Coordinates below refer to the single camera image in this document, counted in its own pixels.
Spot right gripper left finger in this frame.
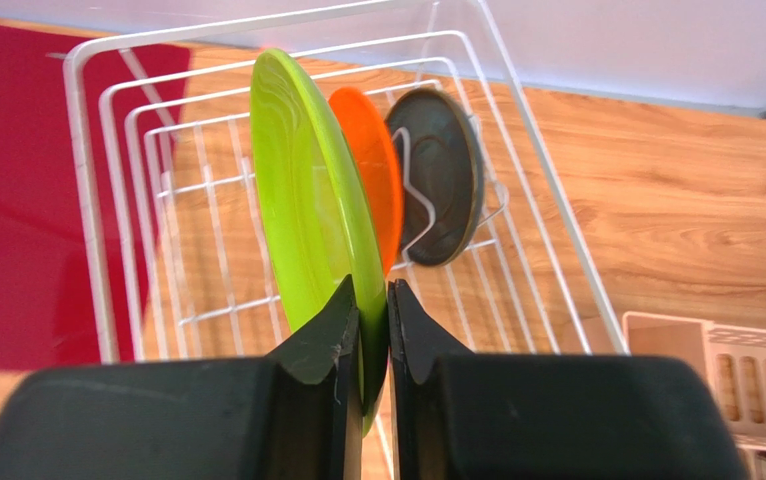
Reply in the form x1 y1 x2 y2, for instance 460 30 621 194
0 278 363 479

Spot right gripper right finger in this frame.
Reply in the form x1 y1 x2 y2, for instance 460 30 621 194
387 280 747 479

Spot red floral plate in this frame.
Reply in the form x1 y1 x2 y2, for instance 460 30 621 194
250 48 388 432

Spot white wire dish rack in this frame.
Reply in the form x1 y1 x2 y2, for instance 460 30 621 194
63 1 628 363

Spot dark grey plate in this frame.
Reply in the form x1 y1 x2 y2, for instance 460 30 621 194
385 88 485 267

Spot orange plastic plate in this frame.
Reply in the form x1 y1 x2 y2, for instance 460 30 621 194
329 87 404 273

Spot red mat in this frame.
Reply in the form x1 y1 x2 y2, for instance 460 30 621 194
0 16 193 373

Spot beige plastic file organizer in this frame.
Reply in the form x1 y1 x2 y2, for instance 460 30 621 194
622 312 766 479

